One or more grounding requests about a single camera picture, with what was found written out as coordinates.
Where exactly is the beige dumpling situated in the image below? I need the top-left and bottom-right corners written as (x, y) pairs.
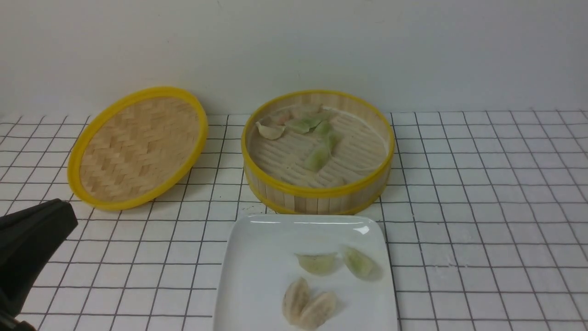
top-left (298, 292), bottom-right (338, 331)
top-left (282, 277), bottom-right (310, 325)

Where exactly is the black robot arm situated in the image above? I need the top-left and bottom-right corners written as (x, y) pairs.
top-left (0, 199), bottom-right (78, 331)

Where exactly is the green dumpling on plate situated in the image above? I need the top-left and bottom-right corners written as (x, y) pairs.
top-left (295, 253), bottom-right (338, 276)

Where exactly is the white square plate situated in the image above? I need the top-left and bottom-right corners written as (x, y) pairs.
top-left (213, 214), bottom-right (400, 331)

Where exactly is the beige dumpling on plate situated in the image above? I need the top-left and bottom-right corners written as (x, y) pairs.
top-left (298, 292), bottom-right (338, 331)

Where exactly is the bamboo steamer basket yellow rim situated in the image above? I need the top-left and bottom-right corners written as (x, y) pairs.
top-left (241, 90), bottom-right (395, 215)

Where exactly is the white dumpling left in steamer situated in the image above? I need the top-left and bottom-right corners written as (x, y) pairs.
top-left (255, 122), bottom-right (285, 140)

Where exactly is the small green dumpling in steamer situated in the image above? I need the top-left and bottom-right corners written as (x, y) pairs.
top-left (313, 121), bottom-right (333, 137)

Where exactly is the pale dumpling back of steamer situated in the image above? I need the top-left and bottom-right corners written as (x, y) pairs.
top-left (291, 103), bottom-right (322, 119)

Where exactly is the bamboo steamer lid yellow rim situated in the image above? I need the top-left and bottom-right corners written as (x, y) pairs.
top-left (67, 86), bottom-right (209, 210)

